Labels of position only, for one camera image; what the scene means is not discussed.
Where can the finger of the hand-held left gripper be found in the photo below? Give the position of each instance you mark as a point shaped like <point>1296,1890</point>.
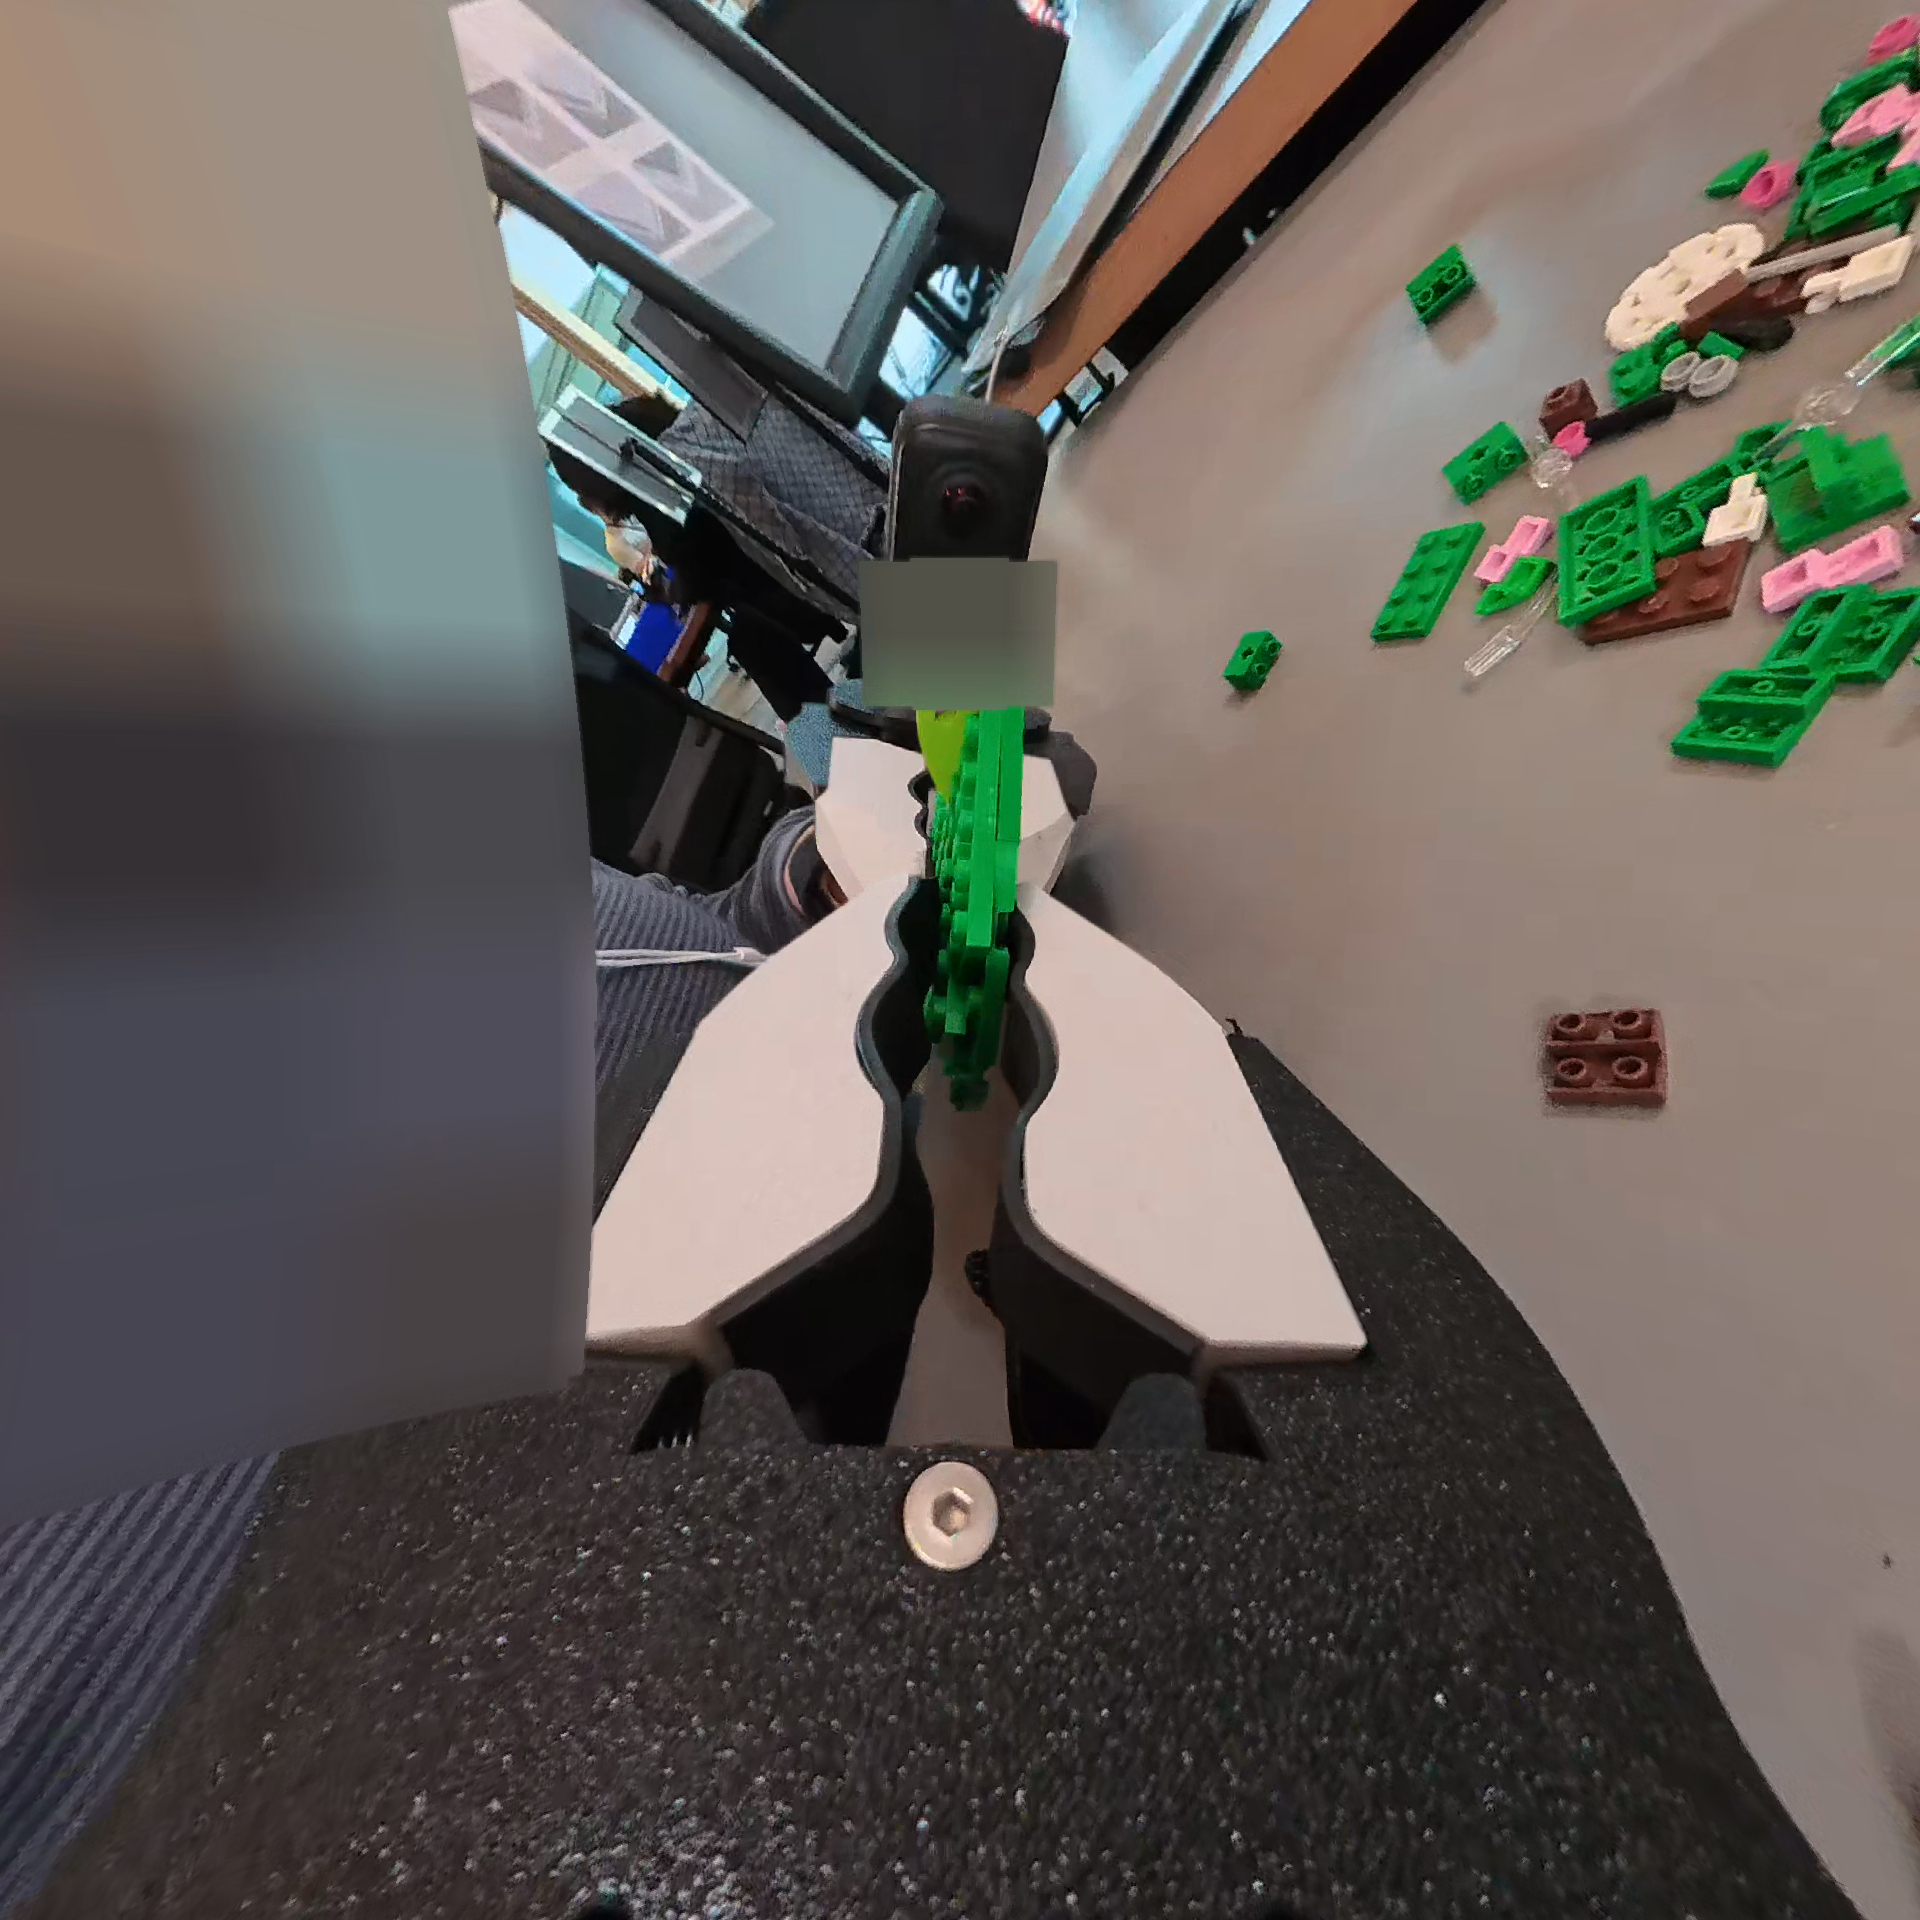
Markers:
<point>870,819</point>
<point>1051,819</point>

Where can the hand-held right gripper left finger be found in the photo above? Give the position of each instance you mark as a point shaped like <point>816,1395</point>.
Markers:
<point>751,1171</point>

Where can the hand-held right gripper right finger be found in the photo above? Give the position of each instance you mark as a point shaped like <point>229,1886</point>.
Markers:
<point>1171,1185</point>

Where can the lime lego leaf piece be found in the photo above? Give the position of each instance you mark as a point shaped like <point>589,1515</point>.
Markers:
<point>943,751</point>

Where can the green lego baseplate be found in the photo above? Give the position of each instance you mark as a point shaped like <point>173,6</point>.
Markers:
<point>984,901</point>

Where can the person's left forearm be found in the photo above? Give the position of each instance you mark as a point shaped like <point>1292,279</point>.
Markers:
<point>691,901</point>

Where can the brown lego plate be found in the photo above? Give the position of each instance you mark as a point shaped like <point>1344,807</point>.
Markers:
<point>1605,1058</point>

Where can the pile of green pink lego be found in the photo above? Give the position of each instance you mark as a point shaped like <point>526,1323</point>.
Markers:
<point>1605,546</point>

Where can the dark checkered cloth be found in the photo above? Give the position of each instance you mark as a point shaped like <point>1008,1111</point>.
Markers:
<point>780,495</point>

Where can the black office chair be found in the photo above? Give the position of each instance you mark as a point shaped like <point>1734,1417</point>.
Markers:
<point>676,751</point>

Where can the grey wood-edged table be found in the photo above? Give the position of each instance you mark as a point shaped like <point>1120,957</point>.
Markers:
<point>1142,255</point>

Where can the black screen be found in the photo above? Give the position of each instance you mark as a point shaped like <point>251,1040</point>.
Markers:
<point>916,90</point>

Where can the large black monitor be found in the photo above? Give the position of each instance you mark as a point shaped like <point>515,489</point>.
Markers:
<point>751,149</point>

